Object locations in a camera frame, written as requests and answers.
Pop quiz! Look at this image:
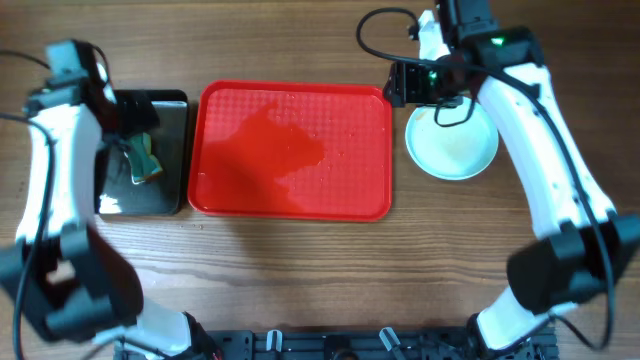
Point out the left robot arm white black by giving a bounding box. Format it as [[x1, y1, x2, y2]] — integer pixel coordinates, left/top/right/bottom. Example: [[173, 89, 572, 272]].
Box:
[[1, 80, 218, 359]]

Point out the white plate top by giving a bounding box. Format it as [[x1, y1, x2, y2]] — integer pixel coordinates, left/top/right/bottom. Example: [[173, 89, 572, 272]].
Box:
[[405, 97, 499, 181]]

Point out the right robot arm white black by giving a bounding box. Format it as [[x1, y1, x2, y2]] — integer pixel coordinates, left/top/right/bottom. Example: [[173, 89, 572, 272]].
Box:
[[384, 1, 639, 359]]

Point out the red plastic tray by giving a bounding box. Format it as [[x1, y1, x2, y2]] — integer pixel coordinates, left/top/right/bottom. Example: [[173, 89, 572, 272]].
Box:
[[187, 80, 392, 222]]

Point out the black mounting rail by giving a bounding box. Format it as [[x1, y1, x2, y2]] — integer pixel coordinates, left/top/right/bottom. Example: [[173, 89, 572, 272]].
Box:
[[113, 325, 559, 360]]

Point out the green yellow sponge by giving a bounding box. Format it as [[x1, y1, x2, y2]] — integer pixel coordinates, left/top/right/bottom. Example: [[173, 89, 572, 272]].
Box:
[[125, 132, 164, 185]]

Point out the black water tray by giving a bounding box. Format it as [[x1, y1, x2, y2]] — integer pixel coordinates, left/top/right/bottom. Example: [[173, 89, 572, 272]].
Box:
[[95, 89, 190, 216]]

